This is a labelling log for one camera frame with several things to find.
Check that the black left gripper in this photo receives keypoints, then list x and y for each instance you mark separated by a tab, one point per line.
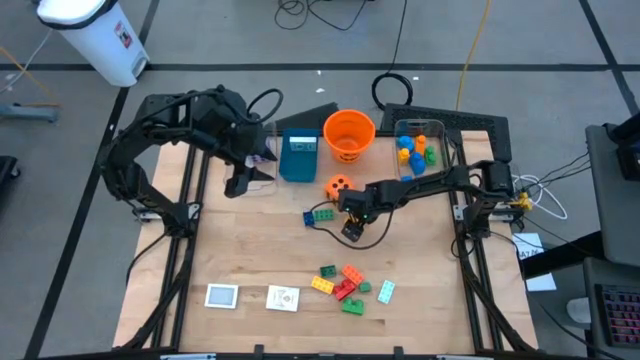
242	142

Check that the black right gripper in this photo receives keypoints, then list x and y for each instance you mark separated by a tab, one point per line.
365	202

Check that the long green brick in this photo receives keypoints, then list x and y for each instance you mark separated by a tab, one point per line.
323	214

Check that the long orange brick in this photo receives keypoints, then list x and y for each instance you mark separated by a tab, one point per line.
353	274

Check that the small dark blue brick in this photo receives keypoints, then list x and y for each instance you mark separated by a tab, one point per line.
308	218

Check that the dark green square brick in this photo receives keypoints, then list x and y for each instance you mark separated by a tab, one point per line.
328	271

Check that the orange foam die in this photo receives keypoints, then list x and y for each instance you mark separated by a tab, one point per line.
336	184

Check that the small green toy block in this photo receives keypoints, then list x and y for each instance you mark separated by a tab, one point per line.
365	287

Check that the pink plastic cup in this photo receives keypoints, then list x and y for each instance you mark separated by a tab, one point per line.
344	290

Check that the light turquoise long brick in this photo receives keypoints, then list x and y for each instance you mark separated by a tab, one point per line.
385	291

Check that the yellow toy block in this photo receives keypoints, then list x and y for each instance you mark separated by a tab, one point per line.
403	156

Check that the large blue toy block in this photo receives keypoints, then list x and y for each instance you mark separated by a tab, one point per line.
417	163

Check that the bright green brick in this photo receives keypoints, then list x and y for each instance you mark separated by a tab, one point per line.
430	156

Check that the orange toy block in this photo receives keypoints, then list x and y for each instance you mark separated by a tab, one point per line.
421	145

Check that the grey picture card deck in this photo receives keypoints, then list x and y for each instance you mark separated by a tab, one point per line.
221	295

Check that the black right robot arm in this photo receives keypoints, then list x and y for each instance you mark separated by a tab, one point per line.
435	182

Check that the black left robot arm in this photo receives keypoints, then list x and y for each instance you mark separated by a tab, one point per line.
150	117

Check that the teal rectangular bin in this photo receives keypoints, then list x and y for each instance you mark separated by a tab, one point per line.
298	167

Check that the long yellow brick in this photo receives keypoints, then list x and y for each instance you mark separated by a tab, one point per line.
322	284

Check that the large bright green block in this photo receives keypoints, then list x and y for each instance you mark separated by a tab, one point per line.
353	306

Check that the black wedge panel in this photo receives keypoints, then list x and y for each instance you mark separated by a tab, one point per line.
315	117

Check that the white brown-print card deck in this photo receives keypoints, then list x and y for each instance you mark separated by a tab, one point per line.
282	298

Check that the orange pumpkin bucket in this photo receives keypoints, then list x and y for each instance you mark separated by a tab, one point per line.
349	132

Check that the black table edge clamp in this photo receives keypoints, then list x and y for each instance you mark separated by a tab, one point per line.
398	351
258	349

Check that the white paper sheet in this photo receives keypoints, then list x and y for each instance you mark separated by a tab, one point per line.
527	245

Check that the white pedal trash can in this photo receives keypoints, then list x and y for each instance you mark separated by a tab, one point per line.
100	45

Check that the grey floor stand foot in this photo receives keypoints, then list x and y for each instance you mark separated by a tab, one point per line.
30	112

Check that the white computer mouse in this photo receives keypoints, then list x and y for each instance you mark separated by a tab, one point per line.
579	310

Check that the black floor equipment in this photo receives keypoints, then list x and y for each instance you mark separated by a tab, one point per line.
7	172

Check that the grey desk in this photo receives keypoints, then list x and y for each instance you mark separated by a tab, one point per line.
615	215

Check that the backlit keyboard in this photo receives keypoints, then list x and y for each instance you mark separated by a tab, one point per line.
620	315

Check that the black desk equipment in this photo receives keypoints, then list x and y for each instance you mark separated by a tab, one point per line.
627	155

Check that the silver arm base bracket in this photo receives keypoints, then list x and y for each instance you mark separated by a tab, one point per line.
147	215
459	212

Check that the silver table edge bracket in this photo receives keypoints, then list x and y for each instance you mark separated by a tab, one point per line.
462	357
187	357

